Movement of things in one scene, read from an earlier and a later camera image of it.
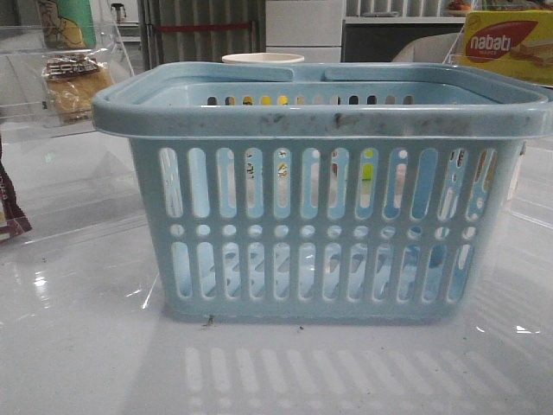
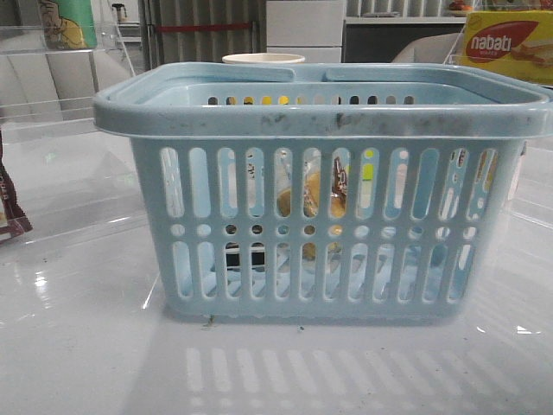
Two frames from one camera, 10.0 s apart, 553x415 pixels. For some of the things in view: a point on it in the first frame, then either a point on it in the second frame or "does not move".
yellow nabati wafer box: [513, 42] does not move
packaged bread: [70, 82] → [340, 201]
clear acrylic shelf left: [24, 98] does not move
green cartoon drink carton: [68, 24] does not move
